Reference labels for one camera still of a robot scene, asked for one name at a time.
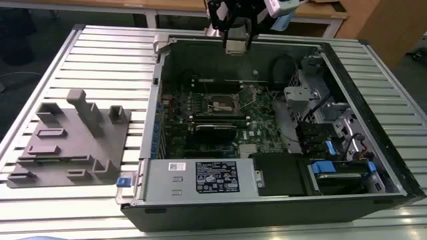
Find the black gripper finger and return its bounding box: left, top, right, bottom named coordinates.
left=244, top=22, right=257, bottom=53
left=221, top=24, right=232, bottom=49

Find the silver topped CPU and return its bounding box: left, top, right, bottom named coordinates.
left=225, top=40, right=248, bottom=55

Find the CPU socket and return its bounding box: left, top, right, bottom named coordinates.
left=205, top=93, right=244, bottom=116

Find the grey case release latch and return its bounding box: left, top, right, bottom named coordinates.
left=152, top=34, right=172, bottom=55

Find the perforated metal drive cage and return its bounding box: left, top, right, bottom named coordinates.
left=288, top=55, right=337, bottom=126

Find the green motherboard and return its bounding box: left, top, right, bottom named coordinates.
left=158, top=74, right=289, bottom=161

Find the black graphics card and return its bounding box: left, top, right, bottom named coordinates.
left=165, top=122, right=240, bottom=146

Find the wooden cabinet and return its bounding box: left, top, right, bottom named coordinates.
left=334, top=0, right=427, bottom=70

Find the silver chipset heat sink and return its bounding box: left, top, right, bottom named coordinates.
left=238, top=143, right=260, bottom=154

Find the blue plastic clip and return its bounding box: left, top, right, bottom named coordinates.
left=321, top=140, right=336, bottom=155

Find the hard disk in blue carrier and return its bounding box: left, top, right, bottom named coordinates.
left=308, top=159, right=377, bottom=195

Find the silver power supply unit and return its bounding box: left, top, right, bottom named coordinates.
left=141, top=157, right=260, bottom=201

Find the grey parts rack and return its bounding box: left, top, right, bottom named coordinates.
left=5, top=89, right=133, bottom=189

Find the black PC case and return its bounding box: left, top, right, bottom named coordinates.
left=114, top=33, right=427, bottom=233

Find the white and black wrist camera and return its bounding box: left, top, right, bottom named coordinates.
left=264, top=0, right=300, bottom=19

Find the thick black looped cable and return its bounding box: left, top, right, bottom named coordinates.
left=269, top=53, right=298, bottom=85

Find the wooden desk white frame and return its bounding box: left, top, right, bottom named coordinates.
left=156, top=0, right=349, bottom=39
left=0, top=0, right=157, bottom=29

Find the grey metal bracket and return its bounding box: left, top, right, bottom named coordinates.
left=282, top=86, right=318, bottom=109

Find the grey ribbon cable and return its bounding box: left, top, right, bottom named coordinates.
left=270, top=99, right=300, bottom=154

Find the coloured wire bundle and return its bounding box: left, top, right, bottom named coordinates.
left=350, top=147, right=373, bottom=161

